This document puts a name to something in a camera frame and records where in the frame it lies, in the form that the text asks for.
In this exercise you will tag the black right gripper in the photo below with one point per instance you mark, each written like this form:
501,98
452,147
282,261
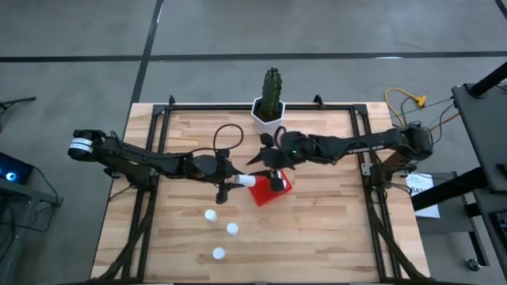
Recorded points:
291,154

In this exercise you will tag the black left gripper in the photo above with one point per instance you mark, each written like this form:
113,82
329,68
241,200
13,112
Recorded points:
219,171

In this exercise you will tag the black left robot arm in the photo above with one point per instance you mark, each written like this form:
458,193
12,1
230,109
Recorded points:
134,158

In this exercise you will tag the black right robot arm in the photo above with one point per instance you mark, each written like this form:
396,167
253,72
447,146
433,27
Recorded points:
356,144

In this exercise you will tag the red plastic slotted basket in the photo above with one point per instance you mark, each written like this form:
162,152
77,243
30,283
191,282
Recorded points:
264,196

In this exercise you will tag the white hexagonal planter pot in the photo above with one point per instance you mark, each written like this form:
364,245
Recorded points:
267,126

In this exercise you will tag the tall green cactus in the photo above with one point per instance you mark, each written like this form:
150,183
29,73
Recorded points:
271,91

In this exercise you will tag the white paper sheet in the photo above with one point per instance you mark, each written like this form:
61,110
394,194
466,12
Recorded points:
425,198

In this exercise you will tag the black computer with blue light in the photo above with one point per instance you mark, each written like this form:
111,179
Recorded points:
14,174

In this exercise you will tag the black stand leg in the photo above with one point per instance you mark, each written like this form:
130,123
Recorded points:
17,102

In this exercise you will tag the black equipment cart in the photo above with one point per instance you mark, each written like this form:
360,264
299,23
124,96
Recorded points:
483,134

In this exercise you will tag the caster wheel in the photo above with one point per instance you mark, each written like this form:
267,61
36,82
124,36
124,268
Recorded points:
473,264

